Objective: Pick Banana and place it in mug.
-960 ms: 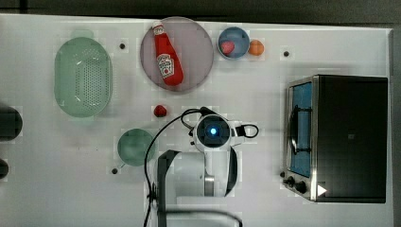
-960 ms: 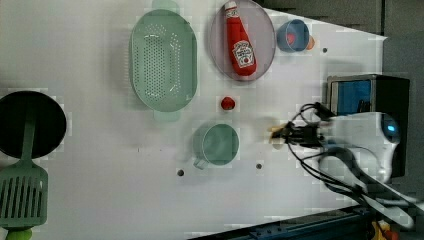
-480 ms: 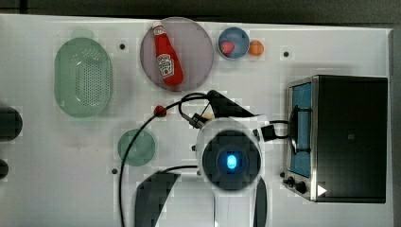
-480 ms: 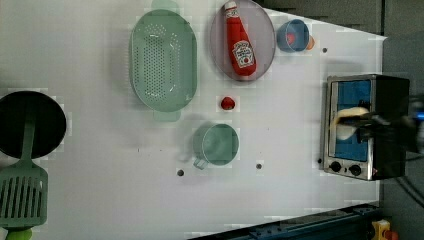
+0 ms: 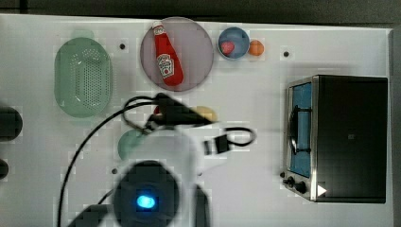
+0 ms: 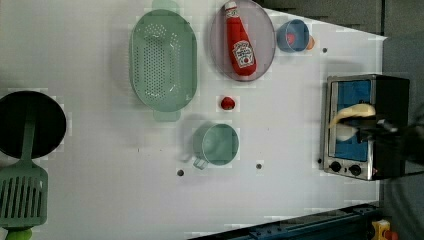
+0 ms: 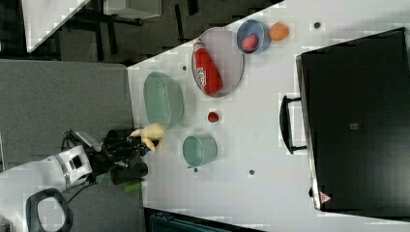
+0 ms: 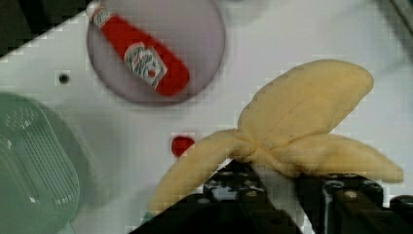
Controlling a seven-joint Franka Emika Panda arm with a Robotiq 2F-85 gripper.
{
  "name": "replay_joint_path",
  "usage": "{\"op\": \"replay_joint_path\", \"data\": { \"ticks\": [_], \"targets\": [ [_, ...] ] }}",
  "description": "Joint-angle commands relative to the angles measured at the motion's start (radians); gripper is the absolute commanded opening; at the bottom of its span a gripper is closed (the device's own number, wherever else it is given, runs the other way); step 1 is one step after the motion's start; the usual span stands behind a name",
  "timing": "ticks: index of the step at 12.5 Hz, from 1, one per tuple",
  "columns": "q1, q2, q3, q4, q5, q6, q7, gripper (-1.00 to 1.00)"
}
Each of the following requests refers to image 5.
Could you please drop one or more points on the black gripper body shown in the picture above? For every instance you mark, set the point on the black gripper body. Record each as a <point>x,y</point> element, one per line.
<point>173,113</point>

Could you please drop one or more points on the yellow plush peeled banana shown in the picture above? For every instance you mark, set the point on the yellow plush peeled banana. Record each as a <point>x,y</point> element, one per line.
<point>206,112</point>

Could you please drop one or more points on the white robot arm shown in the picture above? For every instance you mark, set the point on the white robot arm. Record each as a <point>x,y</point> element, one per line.
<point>158,186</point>

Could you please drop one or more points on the green translucent mug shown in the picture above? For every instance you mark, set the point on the green translucent mug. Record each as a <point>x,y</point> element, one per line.
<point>128,142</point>

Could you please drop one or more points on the small red plush tomato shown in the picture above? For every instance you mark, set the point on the small red plush tomato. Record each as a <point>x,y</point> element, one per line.
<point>156,110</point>

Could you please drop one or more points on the red plush ketchup bottle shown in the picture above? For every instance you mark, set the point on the red plush ketchup bottle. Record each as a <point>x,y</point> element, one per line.
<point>166,57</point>

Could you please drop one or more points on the grey round plate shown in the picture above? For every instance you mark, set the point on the grey round plate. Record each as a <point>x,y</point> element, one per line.
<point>193,46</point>

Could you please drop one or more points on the red plush strawberry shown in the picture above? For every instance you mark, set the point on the red plush strawberry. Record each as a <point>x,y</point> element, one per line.
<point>227,48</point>

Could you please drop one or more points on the green perforated colander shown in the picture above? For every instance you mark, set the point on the green perforated colander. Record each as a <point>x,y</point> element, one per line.
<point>83,75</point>

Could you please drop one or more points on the blue bowl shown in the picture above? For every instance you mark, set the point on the blue bowl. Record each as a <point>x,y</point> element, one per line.
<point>239,37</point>

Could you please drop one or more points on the small orange fruit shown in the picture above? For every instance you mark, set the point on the small orange fruit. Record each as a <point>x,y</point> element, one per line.
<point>256,48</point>

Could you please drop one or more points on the black round pan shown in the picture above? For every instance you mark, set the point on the black round pan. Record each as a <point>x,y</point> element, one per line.
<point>11,124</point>

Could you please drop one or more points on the black toaster oven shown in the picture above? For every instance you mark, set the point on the black toaster oven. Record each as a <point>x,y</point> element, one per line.
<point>337,139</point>

